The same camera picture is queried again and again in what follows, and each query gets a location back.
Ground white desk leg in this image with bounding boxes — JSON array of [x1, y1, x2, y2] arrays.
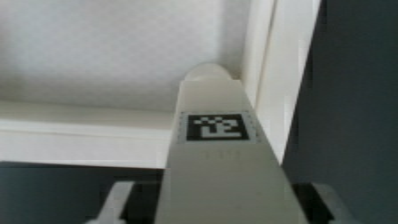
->
[[155, 63, 310, 224]]

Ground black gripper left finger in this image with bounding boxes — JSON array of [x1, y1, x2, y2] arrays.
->
[[86, 181, 161, 224]]

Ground white right fence bar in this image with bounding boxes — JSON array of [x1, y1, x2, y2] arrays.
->
[[257, 0, 322, 161]]

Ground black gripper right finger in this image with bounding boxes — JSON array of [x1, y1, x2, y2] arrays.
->
[[294, 182, 363, 224]]

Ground white desk top tray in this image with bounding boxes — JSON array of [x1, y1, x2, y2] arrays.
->
[[0, 0, 278, 134]]

